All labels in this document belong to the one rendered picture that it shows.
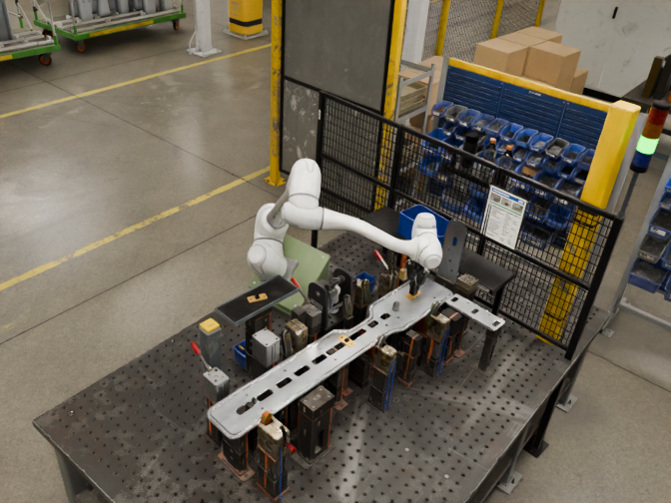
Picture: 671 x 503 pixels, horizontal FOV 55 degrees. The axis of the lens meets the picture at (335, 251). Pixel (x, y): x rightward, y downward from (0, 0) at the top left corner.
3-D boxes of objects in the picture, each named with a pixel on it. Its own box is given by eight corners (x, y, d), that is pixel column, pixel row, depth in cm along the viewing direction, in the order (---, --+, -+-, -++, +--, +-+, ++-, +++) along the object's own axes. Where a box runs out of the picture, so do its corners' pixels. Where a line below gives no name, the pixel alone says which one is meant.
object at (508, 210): (514, 251, 329) (529, 200, 311) (477, 234, 341) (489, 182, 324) (516, 251, 330) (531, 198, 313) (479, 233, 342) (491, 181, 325)
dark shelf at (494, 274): (491, 295, 321) (492, 290, 320) (359, 222, 371) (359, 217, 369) (514, 277, 335) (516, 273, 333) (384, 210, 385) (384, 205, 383)
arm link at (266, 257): (259, 282, 348) (239, 269, 328) (263, 251, 354) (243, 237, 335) (286, 281, 342) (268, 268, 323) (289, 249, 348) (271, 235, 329)
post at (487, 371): (488, 377, 316) (500, 333, 299) (469, 365, 322) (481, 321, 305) (495, 371, 320) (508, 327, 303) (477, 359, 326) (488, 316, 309)
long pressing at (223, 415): (237, 447, 237) (237, 444, 236) (201, 412, 249) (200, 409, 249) (455, 294, 322) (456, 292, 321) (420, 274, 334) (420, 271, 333)
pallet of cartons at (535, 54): (521, 162, 685) (546, 64, 626) (458, 137, 728) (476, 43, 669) (572, 132, 761) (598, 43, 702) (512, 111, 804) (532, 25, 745)
